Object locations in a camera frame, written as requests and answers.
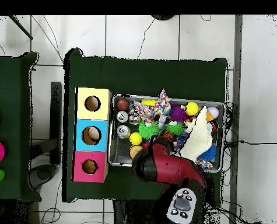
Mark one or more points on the black round base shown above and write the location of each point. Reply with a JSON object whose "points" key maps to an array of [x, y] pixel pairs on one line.
{"points": [[162, 17]]}

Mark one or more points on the yellow smiley ball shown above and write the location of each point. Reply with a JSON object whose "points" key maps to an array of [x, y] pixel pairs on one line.
{"points": [[192, 108]]}

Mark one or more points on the toy hamburger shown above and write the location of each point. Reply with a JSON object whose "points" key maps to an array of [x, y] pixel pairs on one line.
{"points": [[135, 151]]}

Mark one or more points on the black tripod leg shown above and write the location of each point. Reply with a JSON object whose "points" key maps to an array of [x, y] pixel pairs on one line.
{"points": [[21, 27]]}

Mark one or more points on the brown toy football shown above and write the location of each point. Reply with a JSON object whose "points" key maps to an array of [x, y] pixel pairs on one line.
{"points": [[122, 104]]}

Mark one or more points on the cream waffle cloth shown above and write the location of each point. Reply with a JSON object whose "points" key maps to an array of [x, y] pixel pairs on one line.
{"points": [[198, 137]]}

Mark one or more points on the orange tiger plush toy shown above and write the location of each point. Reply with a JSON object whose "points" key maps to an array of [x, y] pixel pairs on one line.
{"points": [[168, 135]]}

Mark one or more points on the wooden box with three holes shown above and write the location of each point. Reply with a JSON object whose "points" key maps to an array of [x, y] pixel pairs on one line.
{"points": [[103, 112]]}

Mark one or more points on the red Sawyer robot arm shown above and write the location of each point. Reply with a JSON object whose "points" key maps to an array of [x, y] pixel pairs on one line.
{"points": [[170, 168]]}

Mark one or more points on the purple spiky monster toy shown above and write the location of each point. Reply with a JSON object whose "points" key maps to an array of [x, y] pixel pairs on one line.
{"points": [[177, 113]]}

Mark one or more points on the colourful dotted cloth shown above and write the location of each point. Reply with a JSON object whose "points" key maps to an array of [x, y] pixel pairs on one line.
{"points": [[149, 112]]}

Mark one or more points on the yellow cheese wedge toy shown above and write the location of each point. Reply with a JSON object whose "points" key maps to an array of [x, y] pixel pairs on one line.
{"points": [[148, 102]]}

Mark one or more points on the green spiky ball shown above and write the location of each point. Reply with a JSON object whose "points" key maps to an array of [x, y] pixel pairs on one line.
{"points": [[148, 129]]}

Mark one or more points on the black upright panel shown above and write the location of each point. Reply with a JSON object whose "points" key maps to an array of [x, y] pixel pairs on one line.
{"points": [[56, 116]]}

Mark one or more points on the dark green side tablecloth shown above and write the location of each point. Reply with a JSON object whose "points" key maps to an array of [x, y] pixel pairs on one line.
{"points": [[10, 93]]}

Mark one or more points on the crushed silver can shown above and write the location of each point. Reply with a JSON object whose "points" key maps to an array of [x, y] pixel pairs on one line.
{"points": [[134, 117]]}

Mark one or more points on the silver mesh bin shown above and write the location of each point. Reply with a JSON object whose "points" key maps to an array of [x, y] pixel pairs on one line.
{"points": [[119, 156]]}

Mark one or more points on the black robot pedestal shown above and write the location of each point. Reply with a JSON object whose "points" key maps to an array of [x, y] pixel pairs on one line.
{"points": [[138, 212]]}

